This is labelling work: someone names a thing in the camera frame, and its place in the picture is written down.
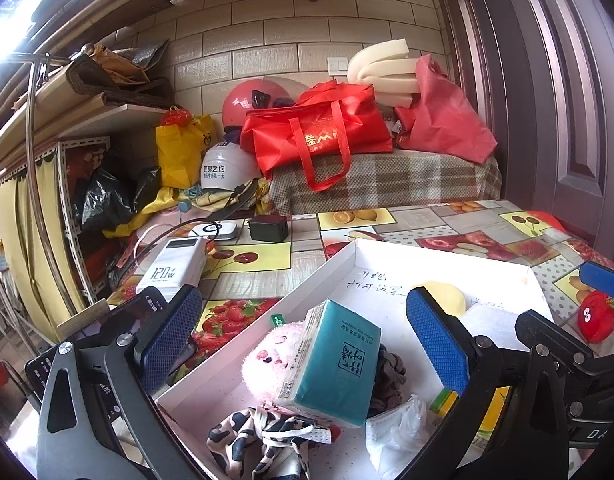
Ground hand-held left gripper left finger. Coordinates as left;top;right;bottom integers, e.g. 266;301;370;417
36;284;204;480

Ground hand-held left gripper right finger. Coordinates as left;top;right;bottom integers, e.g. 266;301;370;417
394;285;570;480

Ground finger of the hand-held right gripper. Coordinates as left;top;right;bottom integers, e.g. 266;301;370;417
582;260;614;288
516;310;614;411

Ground yellow sponge piece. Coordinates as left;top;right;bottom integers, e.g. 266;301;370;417
419;281;468;317

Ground red plush toy with eyes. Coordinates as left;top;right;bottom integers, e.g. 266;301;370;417
578;290;614;345

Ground white foam block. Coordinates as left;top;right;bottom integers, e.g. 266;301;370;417
464;305;530;337

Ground grey scrunchie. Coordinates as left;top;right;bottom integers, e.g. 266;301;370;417
369;344;408;416

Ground green and yellow sponge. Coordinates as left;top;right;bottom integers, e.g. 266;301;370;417
429;389;460;416

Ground white cardboard box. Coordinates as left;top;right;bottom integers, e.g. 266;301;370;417
154;238;555;480

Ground yellow packet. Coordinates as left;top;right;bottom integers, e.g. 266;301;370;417
479;386;512;436

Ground pink plush toy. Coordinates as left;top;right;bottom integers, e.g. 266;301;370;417
242;321;308;403

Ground teal tissue pack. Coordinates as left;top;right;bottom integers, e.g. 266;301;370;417
274;299;382;428

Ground white sock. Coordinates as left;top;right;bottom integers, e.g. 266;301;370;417
365;394;430;478

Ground cow print cloth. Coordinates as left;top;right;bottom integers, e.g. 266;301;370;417
207;406;332;480

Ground white power bank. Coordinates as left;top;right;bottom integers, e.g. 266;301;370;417
136;237;208;297

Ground red plastic object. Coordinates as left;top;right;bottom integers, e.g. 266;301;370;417
527;210;570;234

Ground white charging pad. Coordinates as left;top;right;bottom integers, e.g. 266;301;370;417
189;221;238;242

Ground fruit print tablecloth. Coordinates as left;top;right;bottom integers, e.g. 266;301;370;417
107;199;614;480

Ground yellow plastic sheet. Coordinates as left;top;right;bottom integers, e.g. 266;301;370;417
104;187;180;239

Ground black charger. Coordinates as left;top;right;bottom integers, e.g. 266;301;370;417
249;215;289;242

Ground black plastic bag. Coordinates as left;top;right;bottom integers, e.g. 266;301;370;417
74;165;160;233

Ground plaid cloth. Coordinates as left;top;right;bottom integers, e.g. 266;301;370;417
267;152;502;216

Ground yellow curtain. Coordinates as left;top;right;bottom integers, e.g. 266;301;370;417
0;160;85;316

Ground white helmet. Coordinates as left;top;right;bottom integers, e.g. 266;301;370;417
201;141;262;192

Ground yellow shopping bag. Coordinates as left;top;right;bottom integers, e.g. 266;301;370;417
156;110;218;188

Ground brown wooden door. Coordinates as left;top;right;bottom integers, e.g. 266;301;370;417
427;0;614;271

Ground red ornament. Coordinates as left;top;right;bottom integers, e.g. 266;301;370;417
162;106;192;127

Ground red plastic bag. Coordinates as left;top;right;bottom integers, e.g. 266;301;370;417
394;55;498;164

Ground red helmet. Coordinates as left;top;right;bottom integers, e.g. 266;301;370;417
223;79;308;128

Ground red tote bag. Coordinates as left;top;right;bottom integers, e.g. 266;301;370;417
240;80;394;192

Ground cream foam rolls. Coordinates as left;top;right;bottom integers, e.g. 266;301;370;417
347;42;422;108

